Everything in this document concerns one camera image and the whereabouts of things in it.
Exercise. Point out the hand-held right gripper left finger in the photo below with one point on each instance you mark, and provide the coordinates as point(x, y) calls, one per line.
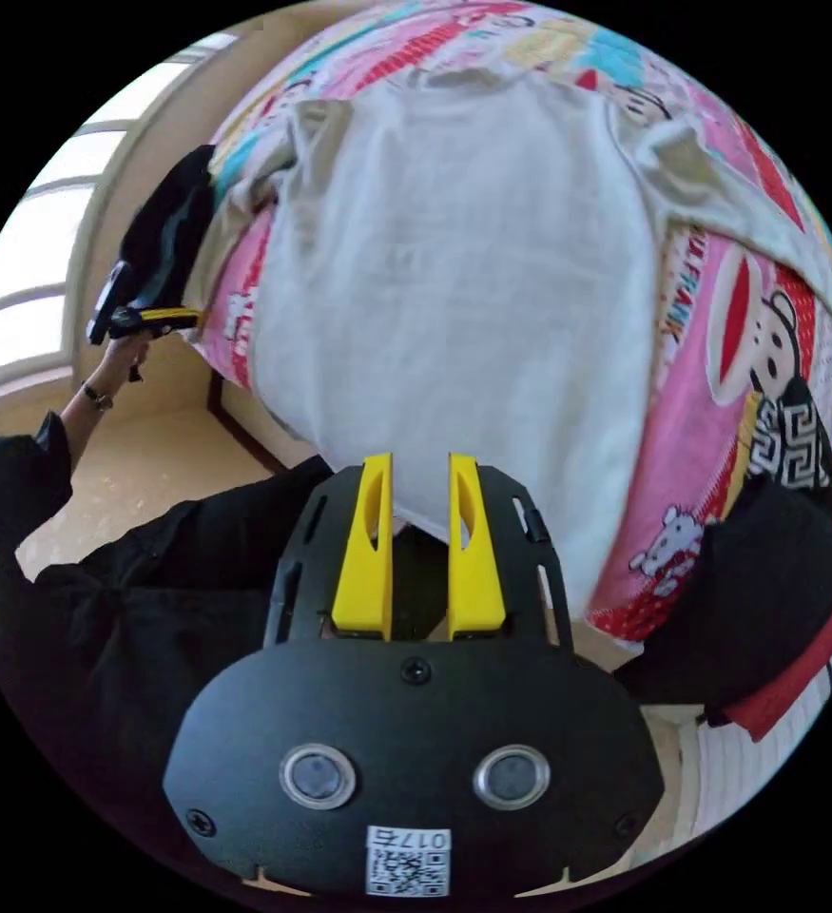
point(362, 563)

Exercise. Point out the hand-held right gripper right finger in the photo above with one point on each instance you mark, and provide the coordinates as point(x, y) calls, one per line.
point(474, 571)

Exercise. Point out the pile of black and red clothes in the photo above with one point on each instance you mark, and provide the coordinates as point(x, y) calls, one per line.
point(765, 571)

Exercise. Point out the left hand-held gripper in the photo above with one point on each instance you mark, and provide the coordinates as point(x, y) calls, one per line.
point(105, 303)

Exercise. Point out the window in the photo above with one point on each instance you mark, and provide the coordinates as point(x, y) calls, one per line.
point(16, 271)

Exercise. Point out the pile of dark clothes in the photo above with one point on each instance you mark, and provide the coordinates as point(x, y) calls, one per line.
point(166, 228)

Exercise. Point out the person's left hand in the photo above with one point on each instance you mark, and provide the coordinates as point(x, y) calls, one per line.
point(129, 355)

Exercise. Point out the bed with cartoon printed sheet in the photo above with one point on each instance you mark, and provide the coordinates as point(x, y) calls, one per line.
point(694, 428)

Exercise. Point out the person's body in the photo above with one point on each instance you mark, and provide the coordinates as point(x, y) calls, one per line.
point(137, 571)

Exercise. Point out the white long sleeve shirt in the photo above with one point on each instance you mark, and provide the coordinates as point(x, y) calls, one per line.
point(458, 285)

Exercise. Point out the person's left forearm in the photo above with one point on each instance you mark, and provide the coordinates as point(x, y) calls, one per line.
point(91, 414)

